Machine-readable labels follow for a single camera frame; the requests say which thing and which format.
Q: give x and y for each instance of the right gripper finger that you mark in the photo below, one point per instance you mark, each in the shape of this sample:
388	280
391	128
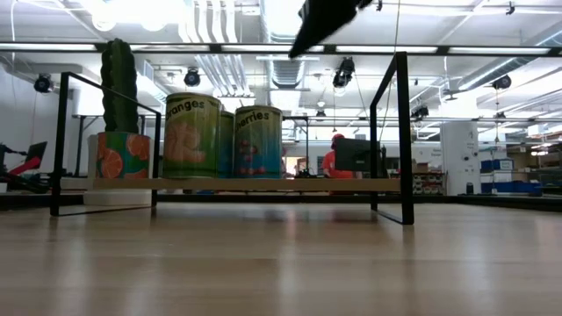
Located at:
327	19

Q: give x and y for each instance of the tomatoes tin can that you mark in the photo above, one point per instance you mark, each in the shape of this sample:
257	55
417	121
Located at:
227	145

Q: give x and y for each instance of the black-framed wooden shelf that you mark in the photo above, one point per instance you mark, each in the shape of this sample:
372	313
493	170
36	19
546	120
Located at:
360	184

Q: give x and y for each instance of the tall green oranges can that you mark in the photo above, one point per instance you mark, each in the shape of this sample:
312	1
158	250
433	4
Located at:
191	140

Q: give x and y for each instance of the black ceiling spotlight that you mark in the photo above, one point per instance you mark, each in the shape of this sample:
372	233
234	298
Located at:
43	83
502	82
192	78
420	112
343	74

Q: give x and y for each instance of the black computer monitor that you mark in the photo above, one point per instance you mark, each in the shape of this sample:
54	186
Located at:
351	153

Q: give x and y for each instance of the person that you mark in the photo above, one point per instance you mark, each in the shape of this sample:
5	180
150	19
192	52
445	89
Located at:
328	167

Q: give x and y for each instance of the cardboard box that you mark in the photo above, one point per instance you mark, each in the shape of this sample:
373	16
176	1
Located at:
421	167

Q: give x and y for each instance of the white pillar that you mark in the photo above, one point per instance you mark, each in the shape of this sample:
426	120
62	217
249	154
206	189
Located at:
458	145

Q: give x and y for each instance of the small parts bin rack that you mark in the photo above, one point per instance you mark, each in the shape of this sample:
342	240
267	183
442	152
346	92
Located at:
428	184

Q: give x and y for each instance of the cactus in white pot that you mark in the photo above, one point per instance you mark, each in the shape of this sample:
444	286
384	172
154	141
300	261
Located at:
119	88

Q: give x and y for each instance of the small dark bottle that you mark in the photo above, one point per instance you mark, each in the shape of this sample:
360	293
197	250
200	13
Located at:
470	188

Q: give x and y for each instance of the blue storage bin rack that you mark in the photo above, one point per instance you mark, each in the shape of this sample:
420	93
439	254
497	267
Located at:
505	188

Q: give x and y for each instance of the background storage shelving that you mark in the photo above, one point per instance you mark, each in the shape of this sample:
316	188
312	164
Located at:
551	175

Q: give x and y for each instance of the red and black machine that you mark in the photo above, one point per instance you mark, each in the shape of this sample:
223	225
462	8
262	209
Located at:
26	166

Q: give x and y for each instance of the black aluminium rig frame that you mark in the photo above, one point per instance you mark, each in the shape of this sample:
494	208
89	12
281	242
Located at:
329	49

